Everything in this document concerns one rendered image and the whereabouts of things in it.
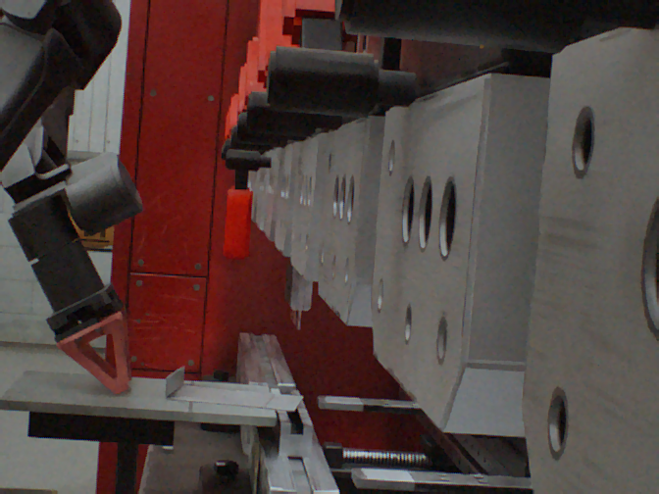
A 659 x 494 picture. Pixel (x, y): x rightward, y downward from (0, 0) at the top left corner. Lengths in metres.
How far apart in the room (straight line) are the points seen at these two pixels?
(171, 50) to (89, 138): 6.33
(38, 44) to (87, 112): 7.46
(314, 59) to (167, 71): 1.81
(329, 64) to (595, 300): 0.19
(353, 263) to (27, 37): 0.61
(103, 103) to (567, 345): 8.30
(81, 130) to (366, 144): 8.03
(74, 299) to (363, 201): 0.85
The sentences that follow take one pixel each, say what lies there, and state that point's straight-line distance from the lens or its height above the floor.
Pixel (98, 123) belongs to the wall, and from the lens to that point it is 8.48.
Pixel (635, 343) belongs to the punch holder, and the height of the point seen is 1.21.
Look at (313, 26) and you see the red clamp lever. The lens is 0.38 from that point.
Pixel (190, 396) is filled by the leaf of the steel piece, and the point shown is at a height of 1.00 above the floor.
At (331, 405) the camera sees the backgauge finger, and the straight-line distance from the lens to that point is 1.32.
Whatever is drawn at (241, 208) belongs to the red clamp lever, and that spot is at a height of 1.20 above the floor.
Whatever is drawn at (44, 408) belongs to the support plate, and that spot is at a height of 0.99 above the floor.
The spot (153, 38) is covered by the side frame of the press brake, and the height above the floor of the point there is 1.44.
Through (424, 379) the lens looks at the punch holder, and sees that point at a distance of 0.31.
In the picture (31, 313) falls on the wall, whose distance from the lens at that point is 8.58.
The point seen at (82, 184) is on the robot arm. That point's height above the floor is 1.21.
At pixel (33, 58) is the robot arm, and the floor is 1.31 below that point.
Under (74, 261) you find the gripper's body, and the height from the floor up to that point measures 1.13.
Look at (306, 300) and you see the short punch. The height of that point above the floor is 1.11.
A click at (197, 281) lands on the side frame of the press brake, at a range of 2.17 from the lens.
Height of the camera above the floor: 1.23
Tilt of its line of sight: 3 degrees down
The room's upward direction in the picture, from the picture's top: 5 degrees clockwise
